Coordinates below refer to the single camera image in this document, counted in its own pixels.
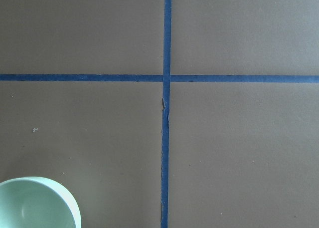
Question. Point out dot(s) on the green bowl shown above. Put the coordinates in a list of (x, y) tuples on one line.
[(37, 202)]

